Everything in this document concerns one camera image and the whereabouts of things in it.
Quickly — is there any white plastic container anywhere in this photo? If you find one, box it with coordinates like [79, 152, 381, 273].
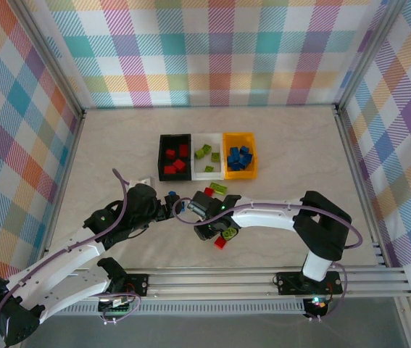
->
[190, 132, 225, 181]

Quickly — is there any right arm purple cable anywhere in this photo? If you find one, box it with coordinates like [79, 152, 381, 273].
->
[173, 197, 364, 323]

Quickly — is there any aluminium corner post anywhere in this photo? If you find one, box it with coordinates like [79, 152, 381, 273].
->
[333, 0, 409, 117]
[9, 0, 86, 120]

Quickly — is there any aluminium frame leg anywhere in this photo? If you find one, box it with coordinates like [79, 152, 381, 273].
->
[394, 297, 411, 348]

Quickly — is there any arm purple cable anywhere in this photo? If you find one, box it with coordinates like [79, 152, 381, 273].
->
[0, 168, 144, 348]
[173, 197, 364, 323]

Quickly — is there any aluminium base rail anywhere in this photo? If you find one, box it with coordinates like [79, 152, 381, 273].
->
[13, 267, 411, 302]

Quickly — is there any black plastic container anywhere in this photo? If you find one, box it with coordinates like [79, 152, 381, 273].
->
[157, 133, 194, 182]

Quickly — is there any grey slotted cable duct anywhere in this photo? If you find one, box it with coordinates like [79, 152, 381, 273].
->
[30, 302, 307, 317]

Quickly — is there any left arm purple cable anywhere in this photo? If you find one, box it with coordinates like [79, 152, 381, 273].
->
[0, 168, 144, 348]

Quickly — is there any orange plastic container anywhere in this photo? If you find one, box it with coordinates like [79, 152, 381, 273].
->
[222, 131, 260, 180]

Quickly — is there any aluminium side rail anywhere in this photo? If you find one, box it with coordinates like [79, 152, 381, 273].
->
[35, 110, 86, 273]
[333, 104, 391, 269]

